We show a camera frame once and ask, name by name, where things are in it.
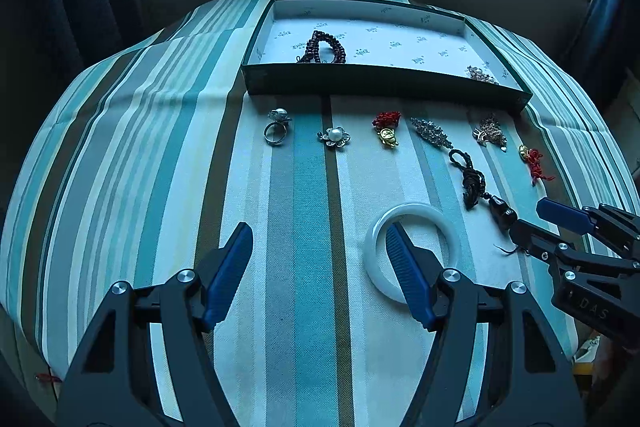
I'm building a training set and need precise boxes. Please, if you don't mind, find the green box with white lining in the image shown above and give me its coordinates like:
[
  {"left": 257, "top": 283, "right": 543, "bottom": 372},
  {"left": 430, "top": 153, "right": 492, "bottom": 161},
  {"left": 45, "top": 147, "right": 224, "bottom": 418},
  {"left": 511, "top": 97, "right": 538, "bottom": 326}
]
[{"left": 241, "top": 0, "right": 532, "bottom": 112}]

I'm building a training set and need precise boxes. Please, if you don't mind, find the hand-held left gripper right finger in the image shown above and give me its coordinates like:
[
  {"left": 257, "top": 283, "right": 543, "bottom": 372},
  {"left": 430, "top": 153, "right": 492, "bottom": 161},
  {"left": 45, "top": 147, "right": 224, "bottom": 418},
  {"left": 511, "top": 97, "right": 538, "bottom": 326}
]
[{"left": 385, "top": 223, "right": 588, "bottom": 427}]

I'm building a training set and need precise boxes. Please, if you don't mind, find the pink rhinestone brooch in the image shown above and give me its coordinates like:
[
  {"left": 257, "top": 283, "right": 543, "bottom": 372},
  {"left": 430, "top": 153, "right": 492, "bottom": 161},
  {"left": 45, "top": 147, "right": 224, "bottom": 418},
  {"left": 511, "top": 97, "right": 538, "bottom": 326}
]
[{"left": 466, "top": 65, "right": 500, "bottom": 86}]

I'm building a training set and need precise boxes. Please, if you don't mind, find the clear crystal bar brooch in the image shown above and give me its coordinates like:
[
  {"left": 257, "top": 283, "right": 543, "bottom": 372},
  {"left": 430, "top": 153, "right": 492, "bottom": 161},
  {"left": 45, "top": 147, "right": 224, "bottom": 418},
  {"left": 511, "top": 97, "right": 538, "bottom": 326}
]
[{"left": 410, "top": 117, "right": 455, "bottom": 148}]

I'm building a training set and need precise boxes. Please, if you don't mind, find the gold charm with red cord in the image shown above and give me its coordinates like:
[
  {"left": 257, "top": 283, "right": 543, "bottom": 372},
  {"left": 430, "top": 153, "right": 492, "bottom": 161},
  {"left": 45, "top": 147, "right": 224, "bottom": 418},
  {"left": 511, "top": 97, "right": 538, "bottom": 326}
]
[{"left": 518, "top": 144, "right": 557, "bottom": 186}]

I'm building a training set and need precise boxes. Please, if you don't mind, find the black knotted cord pendant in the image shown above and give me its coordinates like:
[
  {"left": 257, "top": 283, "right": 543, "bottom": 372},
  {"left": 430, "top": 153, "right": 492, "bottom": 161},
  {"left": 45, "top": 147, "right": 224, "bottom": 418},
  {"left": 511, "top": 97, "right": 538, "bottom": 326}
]
[{"left": 448, "top": 148, "right": 523, "bottom": 256}]

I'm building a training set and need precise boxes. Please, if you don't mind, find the silver pearl ring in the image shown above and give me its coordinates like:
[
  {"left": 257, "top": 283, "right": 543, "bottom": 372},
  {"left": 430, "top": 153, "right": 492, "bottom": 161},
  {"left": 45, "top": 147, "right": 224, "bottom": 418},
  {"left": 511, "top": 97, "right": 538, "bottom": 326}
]
[{"left": 264, "top": 108, "right": 293, "bottom": 146}]

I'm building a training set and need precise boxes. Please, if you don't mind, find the dark red bead bracelet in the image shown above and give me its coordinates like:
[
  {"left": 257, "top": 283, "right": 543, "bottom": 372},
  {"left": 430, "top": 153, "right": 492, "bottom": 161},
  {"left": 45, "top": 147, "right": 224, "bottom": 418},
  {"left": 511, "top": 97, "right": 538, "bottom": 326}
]
[{"left": 296, "top": 30, "right": 347, "bottom": 64}]

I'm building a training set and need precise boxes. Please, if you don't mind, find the teal striped cloth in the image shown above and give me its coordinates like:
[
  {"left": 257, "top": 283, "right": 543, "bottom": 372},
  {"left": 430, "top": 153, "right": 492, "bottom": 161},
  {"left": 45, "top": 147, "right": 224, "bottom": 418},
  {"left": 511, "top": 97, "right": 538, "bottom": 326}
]
[{"left": 0, "top": 0, "right": 621, "bottom": 427}]

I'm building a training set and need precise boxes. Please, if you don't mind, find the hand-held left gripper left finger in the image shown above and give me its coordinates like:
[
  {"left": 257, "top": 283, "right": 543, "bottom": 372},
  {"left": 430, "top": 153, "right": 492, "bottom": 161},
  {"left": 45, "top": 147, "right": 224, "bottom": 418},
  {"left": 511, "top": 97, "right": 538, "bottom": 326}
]
[{"left": 55, "top": 222, "right": 256, "bottom": 427}]

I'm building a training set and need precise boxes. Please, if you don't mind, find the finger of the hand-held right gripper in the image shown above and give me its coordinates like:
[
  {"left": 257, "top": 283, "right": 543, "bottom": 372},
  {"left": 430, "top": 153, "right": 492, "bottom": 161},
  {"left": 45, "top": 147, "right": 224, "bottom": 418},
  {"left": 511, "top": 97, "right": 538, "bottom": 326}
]
[
  {"left": 509, "top": 218, "right": 640, "bottom": 280},
  {"left": 536, "top": 198, "right": 640, "bottom": 258}
]

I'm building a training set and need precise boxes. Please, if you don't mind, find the gold rhinestone brooch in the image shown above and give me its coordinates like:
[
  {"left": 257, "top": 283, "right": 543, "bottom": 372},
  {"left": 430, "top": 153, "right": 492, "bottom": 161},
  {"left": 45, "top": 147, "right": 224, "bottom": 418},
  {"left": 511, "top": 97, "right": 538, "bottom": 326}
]
[{"left": 472, "top": 114, "right": 508, "bottom": 152}]

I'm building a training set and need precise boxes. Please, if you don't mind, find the white jade bangle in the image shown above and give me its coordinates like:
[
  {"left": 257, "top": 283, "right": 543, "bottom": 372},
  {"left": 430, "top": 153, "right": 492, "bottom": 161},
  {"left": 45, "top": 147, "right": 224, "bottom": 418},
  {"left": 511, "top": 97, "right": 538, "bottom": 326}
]
[{"left": 364, "top": 203, "right": 462, "bottom": 301}]

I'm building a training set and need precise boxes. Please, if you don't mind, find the pearl flower brooch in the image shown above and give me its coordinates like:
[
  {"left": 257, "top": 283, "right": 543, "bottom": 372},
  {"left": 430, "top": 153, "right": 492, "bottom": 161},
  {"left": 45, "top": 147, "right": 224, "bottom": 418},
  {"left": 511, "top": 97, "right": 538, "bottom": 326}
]
[{"left": 317, "top": 126, "right": 352, "bottom": 151}]

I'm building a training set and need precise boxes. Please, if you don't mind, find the small gold charm red tassel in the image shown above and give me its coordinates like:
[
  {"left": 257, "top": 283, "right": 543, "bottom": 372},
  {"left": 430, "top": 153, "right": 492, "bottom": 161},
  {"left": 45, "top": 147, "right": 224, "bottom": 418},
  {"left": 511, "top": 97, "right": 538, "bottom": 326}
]
[{"left": 372, "top": 111, "right": 402, "bottom": 148}]

